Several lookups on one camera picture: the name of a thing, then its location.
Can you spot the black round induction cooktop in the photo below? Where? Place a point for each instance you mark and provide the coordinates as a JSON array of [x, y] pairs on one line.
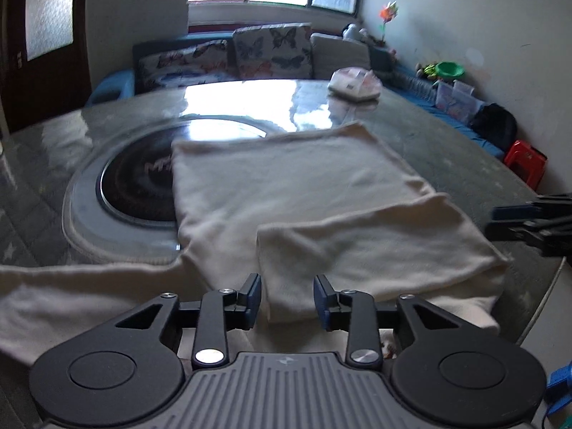
[[138, 178]]

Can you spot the grey plush toy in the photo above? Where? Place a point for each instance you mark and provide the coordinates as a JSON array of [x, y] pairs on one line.
[[355, 32]]

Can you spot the white tissue packet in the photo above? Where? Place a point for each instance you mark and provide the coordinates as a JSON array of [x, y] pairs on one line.
[[355, 82]]

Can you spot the blue sofa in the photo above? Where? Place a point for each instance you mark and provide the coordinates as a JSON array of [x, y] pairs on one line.
[[420, 91]]

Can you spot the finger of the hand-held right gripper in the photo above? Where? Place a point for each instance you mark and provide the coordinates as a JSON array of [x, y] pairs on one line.
[[507, 231], [511, 212]]

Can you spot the cream white towel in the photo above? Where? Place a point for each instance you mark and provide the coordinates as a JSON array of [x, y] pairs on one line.
[[290, 196]]

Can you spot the butterfly print cushion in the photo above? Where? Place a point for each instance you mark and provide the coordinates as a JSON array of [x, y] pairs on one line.
[[272, 51], [178, 69]]

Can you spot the black backpack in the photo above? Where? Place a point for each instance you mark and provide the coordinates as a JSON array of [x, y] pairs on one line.
[[494, 127]]

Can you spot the clear plastic storage box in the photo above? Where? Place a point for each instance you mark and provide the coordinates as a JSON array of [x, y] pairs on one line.
[[453, 100]]

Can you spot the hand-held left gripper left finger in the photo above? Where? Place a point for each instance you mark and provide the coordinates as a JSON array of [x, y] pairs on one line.
[[255, 297]]

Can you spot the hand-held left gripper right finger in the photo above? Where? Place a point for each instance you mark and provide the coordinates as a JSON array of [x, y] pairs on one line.
[[320, 299]]

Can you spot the orange artificial flower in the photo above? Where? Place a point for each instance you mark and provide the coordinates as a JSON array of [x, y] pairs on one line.
[[388, 12]]

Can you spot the blue plastic object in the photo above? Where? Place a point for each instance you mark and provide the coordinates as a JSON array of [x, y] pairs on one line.
[[561, 386]]

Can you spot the dark wooden door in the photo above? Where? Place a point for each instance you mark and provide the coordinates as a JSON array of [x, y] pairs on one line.
[[40, 44]]

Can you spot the grey cushion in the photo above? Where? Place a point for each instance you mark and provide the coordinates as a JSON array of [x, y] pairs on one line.
[[339, 56]]

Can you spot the red plastic stool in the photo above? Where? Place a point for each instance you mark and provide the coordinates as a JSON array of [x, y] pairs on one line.
[[526, 161]]

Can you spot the green plastic bowl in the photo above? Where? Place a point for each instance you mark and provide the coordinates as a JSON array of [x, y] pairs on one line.
[[450, 69]]

